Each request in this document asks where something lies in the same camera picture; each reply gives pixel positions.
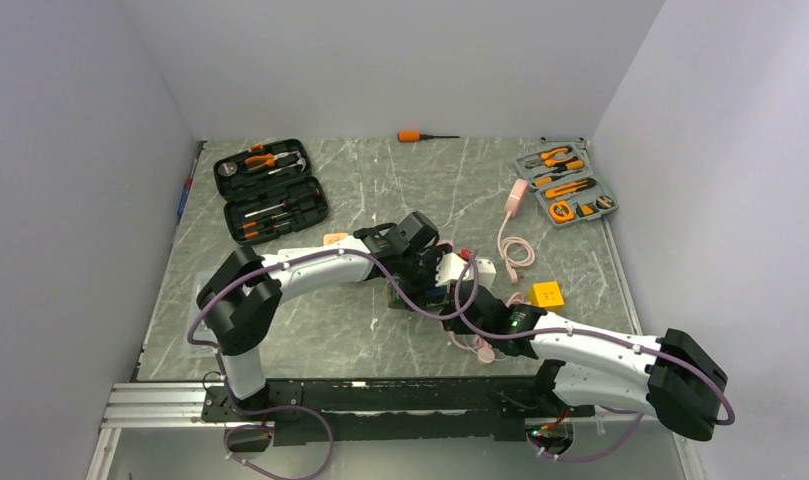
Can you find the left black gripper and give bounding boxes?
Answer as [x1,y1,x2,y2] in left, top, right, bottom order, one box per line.
[397,245,453,312]

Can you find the yellow cube socket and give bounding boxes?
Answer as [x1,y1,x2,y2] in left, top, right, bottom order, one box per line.
[527,281,565,312]

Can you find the pink plug cable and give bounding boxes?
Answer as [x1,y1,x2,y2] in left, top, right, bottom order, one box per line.
[495,210,536,286]

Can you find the black plastic tool case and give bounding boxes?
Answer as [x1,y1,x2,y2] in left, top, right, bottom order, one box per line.
[213,139,330,246]

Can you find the grey plastic tool case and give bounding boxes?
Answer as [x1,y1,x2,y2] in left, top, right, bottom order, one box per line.
[512,141,619,228]

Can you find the blue cube adapter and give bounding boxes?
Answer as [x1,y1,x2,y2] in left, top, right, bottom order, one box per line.
[423,286,449,309]

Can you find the dark green cube adapter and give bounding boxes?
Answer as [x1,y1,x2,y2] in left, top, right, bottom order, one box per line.
[386,284,414,311]

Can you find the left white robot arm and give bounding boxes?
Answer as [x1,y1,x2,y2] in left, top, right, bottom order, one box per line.
[196,211,453,420]

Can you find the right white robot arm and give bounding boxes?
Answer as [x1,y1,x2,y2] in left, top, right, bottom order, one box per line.
[447,281,736,442]

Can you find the beige cube adapter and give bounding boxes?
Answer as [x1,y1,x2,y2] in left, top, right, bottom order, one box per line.
[323,233,349,246]

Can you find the loose orange screwdriver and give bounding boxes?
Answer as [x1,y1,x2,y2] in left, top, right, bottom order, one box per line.
[396,131,459,143]

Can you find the orange tape measure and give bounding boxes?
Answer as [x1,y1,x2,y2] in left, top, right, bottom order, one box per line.
[548,201,575,225]

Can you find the black hex key set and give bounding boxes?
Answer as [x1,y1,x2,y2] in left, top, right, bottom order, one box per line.
[576,203,599,218]

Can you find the orange black combination pliers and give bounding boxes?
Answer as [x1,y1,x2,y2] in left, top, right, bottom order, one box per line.
[523,146,576,169]

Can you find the orange black utility knife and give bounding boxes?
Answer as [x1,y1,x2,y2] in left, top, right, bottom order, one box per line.
[544,178,597,199]

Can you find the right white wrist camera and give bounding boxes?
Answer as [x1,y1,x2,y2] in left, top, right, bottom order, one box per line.
[476,259,497,288]

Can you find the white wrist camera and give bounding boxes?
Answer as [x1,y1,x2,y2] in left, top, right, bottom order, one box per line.
[476,259,497,288]
[435,252,473,288]

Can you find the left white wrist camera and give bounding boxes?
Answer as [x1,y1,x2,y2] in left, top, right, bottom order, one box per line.
[435,252,473,288]

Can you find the pink bundled strip cable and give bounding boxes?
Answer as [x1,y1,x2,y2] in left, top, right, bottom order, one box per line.
[446,331,511,367]

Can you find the orange handled screwdriver upper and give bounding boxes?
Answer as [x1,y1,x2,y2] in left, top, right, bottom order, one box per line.
[532,160,585,187]

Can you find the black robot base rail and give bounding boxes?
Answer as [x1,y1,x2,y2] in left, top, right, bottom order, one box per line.
[200,376,595,446]

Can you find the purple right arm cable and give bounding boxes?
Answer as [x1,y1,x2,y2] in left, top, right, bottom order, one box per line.
[451,254,737,464]

